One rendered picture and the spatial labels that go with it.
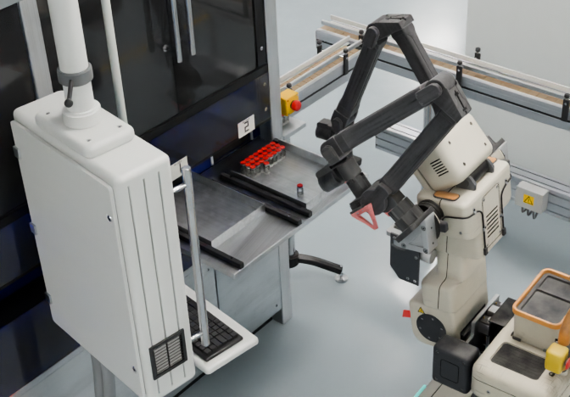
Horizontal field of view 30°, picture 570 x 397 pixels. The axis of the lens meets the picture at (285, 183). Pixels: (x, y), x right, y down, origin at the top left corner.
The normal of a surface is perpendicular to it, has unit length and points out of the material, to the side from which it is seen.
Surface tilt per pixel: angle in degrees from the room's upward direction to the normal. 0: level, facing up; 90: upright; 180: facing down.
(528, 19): 90
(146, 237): 90
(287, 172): 0
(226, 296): 90
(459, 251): 90
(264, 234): 0
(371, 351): 0
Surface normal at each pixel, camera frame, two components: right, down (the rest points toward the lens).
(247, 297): 0.77, 0.33
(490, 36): -0.64, 0.45
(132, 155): -0.04, -0.83
